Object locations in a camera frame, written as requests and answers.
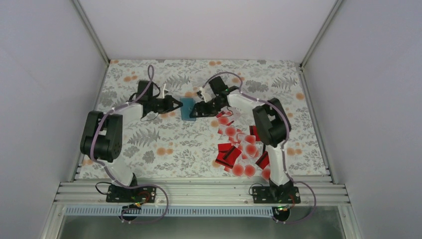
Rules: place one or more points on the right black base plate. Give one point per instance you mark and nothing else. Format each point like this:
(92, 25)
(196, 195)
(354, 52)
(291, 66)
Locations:
(265, 195)

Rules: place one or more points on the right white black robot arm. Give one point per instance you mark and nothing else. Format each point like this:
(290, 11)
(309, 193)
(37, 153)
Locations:
(271, 121)

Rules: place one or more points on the blue slotted cable duct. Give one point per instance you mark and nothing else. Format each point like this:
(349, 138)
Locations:
(172, 211)

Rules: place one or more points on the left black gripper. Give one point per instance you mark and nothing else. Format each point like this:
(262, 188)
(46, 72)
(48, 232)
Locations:
(169, 100)

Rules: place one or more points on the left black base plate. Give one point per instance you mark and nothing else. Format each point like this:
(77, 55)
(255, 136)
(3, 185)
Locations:
(117, 194)

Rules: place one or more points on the aluminium rail frame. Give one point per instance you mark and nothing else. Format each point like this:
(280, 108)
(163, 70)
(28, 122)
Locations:
(229, 191)

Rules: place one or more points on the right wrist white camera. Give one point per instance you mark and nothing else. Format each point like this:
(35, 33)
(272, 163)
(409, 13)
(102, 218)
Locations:
(204, 96)

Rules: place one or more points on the teal leather card holder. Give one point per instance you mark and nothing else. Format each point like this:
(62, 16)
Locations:
(186, 109)

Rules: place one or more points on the dark red striped card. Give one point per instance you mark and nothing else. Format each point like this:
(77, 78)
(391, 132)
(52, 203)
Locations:
(224, 148)
(254, 132)

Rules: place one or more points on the floral patterned table mat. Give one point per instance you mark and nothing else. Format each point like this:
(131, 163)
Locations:
(164, 146)

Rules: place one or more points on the red card with stripe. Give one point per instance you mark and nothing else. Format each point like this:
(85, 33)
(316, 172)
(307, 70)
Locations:
(228, 158)

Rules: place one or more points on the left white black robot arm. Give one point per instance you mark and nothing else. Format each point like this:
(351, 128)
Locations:
(102, 138)

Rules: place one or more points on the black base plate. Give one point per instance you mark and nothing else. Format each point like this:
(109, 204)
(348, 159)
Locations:
(265, 195)
(117, 194)

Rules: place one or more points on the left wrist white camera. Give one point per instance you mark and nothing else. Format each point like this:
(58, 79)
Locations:
(163, 91)

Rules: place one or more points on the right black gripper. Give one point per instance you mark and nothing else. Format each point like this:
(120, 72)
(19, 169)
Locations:
(205, 110)

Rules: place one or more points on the wrist white camera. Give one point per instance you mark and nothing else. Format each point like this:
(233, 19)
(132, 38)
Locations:
(204, 96)
(163, 91)

